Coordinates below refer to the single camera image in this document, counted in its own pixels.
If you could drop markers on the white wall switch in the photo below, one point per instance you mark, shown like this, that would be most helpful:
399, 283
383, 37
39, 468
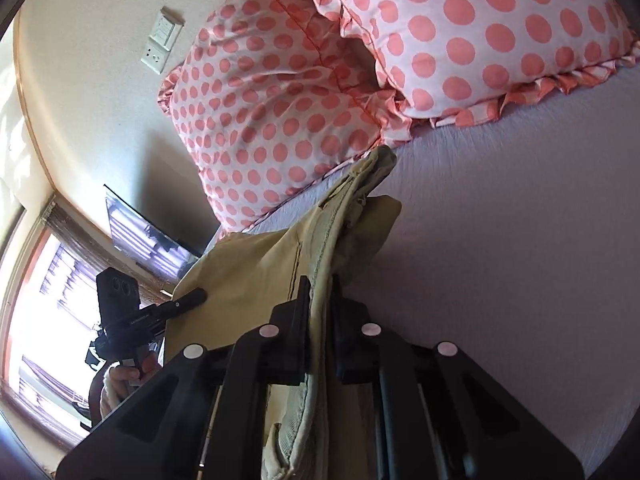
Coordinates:
166, 26

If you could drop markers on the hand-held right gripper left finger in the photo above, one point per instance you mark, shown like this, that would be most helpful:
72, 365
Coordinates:
292, 330

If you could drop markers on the khaki pants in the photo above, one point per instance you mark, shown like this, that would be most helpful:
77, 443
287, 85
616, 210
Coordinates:
260, 265

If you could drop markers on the wall mounted television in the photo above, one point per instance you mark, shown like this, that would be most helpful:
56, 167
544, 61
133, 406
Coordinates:
145, 240

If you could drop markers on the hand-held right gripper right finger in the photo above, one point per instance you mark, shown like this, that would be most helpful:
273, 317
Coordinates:
345, 332

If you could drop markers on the white bed sheet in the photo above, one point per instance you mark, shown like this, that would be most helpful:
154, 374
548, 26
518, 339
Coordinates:
490, 240

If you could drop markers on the window with curtain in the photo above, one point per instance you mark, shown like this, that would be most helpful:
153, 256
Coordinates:
45, 320

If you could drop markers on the white wall socket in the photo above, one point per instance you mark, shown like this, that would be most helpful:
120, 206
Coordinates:
154, 56

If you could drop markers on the person's left hand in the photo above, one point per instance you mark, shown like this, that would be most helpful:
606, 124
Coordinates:
125, 375

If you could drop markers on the polka dot pillow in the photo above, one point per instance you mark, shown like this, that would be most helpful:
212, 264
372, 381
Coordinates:
270, 105
475, 35

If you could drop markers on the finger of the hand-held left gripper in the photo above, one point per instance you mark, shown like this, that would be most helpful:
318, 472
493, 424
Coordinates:
187, 301

